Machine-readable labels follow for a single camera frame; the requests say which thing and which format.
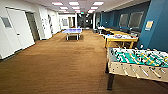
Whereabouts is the blue ping pong table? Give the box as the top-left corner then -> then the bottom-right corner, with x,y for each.
62,27 -> 83,42

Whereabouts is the yellow air hockey table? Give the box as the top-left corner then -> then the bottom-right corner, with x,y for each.
103,33 -> 140,50

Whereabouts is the rectangular ceiling light panel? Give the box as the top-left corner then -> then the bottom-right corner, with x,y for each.
90,5 -> 100,10
58,6 -> 69,11
51,1 -> 65,7
67,1 -> 81,7
92,1 -> 105,7
71,5 -> 82,10

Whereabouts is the large interior window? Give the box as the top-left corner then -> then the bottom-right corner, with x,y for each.
118,13 -> 130,29
128,11 -> 145,30

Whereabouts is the green foosball table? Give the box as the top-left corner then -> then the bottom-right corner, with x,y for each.
105,46 -> 168,91

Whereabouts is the white double door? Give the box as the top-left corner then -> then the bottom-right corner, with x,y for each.
6,8 -> 36,52

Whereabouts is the grey door sign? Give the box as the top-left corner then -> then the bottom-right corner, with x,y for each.
1,16 -> 13,30

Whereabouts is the framed yellow wall notice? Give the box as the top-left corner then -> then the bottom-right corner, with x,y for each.
144,20 -> 155,32

